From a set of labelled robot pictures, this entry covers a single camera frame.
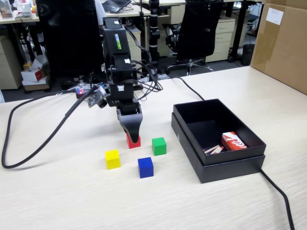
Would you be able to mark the green-padded black gripper finger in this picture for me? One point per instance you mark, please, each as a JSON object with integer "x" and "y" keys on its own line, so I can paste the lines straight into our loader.
{"x": 120, "y": 121}

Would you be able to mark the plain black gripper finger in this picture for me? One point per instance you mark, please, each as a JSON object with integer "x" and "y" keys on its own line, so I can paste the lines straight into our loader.
{"x": 133, "y": 127}

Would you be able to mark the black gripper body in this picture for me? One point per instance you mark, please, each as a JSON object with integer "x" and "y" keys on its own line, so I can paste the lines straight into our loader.
{"x": 121, "y": 94}

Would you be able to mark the red wooden cube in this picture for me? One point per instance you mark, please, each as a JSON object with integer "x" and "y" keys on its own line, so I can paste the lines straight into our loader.
{"x": 130, "y": 145}

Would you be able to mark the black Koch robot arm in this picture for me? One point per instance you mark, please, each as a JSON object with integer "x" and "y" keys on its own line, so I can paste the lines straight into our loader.
{"x": 117, "y": 43}

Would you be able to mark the green wooden cube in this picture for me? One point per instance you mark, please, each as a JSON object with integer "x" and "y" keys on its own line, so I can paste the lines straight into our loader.
{"x": 159, "y": 148}

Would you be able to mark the yellow wooden cube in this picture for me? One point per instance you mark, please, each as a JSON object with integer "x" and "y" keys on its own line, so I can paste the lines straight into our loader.
{"x": 112, "y": 161}

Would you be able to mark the blue wooden cube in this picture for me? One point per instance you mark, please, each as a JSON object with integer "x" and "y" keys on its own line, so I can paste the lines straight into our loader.
{"x": 145, "y": 169}

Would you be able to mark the robot controller circuit board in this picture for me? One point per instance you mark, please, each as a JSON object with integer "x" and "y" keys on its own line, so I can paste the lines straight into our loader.
{"x": 82, "y": 91}

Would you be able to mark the black segmented pole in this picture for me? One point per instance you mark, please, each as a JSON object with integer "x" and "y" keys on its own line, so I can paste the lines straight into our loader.
{"x": 153, "y": 36}

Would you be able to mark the black cardboard box tray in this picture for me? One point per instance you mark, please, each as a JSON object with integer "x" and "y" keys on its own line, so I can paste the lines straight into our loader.
{"x": 204, "y": 115}

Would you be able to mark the black high-back office chair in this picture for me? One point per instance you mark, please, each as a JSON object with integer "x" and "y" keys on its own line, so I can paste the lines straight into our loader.
{"x": 72, "y": 38}

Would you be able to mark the red-tipped wooden match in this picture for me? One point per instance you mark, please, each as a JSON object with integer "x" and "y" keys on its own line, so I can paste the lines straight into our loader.
{"x": 215, "y": 150}
{"x": 218, "y": 151}
{"x": 211, "y": 148}

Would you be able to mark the thin black stand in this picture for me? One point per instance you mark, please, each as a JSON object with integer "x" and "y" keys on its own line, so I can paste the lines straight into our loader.
{"x": 142, "y": 14}

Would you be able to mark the beige desk with laptop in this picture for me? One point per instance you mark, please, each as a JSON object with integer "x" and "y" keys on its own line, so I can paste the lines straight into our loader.
{"x": 134, "y": 12}

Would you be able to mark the flat brown carton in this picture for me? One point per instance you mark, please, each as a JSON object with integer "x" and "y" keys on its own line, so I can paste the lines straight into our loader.
{"x": 36, "y": 86}

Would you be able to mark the open white carton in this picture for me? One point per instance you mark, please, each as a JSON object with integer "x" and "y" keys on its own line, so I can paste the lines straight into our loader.
{"x": 39, "y": 62}

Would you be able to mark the dark open laptop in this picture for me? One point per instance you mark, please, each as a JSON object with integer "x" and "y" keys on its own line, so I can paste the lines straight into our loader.
{"x": 115, "y": 6}

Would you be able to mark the white and red carton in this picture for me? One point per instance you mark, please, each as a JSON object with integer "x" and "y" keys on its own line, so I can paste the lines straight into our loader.
{"x": 33, "y": 75}

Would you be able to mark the orange white matchbox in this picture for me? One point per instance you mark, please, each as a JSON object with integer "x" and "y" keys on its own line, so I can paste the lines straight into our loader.
{"x": 233, "y": 142}

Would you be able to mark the black mesh office chair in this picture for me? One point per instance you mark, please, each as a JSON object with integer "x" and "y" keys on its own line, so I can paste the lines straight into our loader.
{"x": 199, "y": 28}

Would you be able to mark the black open box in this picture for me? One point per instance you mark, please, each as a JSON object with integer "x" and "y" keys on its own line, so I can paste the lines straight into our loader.
{"x": 227, "y": 172}

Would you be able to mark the small yellow toy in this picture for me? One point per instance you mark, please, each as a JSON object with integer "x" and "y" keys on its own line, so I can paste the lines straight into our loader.
{"x": 33, "y": 9}

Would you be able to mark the small white device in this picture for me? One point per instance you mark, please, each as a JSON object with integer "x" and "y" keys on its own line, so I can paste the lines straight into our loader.
{"x": 24, "y": 10}

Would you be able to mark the black mesh trash bin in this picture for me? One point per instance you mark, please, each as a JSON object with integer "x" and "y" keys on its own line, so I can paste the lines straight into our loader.
{"x": 248, "y": 54}

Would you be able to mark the framed picture card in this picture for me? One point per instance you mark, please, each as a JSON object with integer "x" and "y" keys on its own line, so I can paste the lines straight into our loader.
{"x": 6, "y": 9}

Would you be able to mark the large brown cardboard box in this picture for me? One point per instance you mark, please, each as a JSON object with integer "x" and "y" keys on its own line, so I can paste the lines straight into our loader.
{"x": 280, "y": 48}

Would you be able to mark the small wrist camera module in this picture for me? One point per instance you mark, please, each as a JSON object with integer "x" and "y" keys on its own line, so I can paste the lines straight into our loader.
{"x": 97, "y": 98}

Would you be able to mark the beige desk with black frame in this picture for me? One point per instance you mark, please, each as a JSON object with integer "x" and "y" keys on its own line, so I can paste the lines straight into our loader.
{"x": 14, "y": 20}

